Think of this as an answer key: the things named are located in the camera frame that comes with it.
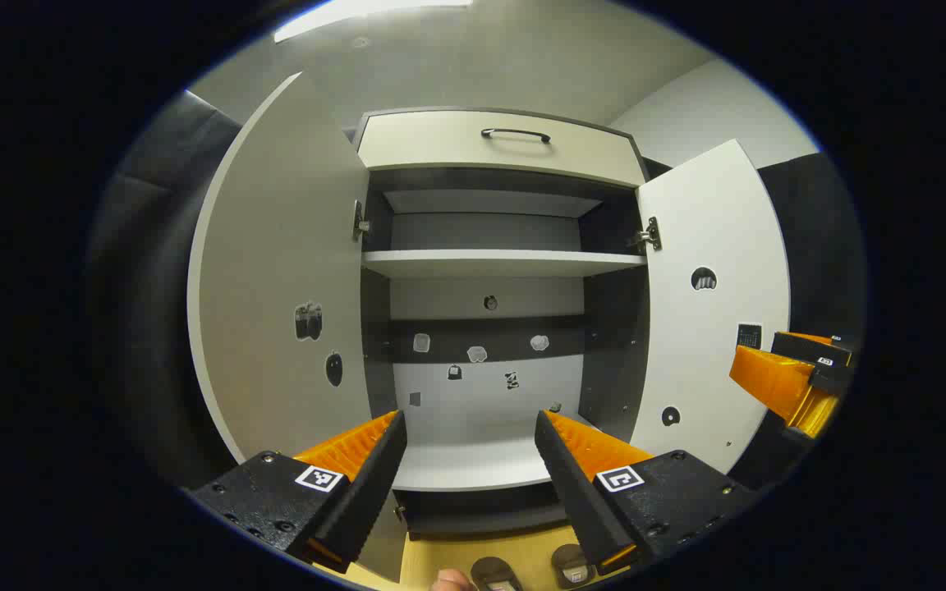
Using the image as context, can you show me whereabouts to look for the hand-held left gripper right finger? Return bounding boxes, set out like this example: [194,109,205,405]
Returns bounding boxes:
[534,409,757,575]

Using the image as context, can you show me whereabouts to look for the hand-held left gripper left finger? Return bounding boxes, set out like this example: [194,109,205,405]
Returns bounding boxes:
[186,409,408,575]

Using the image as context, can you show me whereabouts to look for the brown felt shoe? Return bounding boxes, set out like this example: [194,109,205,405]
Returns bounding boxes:
[551,543,599,589]
[471,557,525,591]

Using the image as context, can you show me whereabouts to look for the white shoe cabinet door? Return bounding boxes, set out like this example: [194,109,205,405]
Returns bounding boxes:
[629,138,792,475]
[186,72,406,584]

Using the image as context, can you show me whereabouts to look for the white cabinet shelf board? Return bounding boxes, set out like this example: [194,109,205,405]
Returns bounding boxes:
[362,249,648,278]

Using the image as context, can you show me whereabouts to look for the black drawer handle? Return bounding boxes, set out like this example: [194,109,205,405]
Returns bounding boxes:
[481,128,553,144]

